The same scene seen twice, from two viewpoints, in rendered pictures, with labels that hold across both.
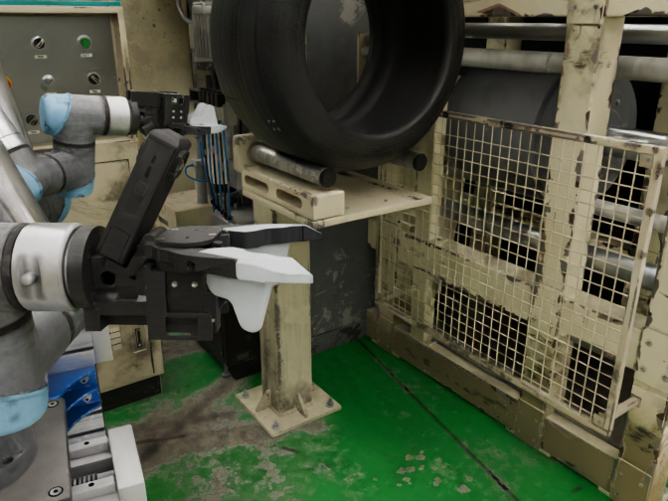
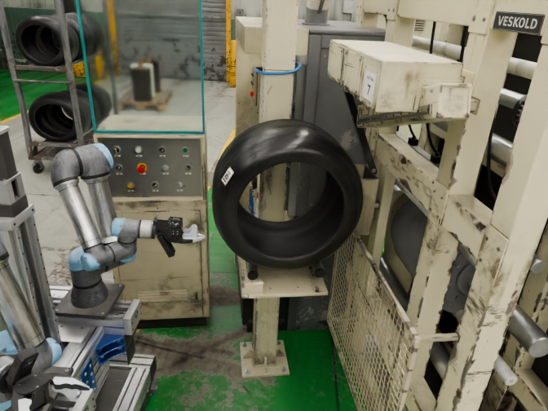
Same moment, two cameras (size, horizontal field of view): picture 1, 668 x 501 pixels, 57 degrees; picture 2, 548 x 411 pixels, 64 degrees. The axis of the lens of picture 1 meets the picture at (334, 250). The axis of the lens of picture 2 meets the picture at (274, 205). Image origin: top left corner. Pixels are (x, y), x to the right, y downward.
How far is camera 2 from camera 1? 0.99 m
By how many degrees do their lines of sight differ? 25
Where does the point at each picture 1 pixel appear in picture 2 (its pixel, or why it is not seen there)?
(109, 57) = (197, 156)
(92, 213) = not seen: hidden behind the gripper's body
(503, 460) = not seen: outside the picture
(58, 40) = (171, 148)
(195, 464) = (196, 377)
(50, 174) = (105, 258)
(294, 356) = (265, 338)
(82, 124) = (126, 235)
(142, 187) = (14, 369)
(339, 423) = (281, 384)
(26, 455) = not seen: hidden behind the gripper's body
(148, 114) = (161, 231)
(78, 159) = (125, 248)
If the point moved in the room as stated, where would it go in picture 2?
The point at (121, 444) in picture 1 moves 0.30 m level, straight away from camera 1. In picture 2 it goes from (81, 399) to (117, 336)
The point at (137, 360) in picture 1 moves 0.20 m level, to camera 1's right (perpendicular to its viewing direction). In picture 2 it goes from (194, 307) to (221, 318)
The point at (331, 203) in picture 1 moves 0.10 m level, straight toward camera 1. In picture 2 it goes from (254, 288) to (241, 301)
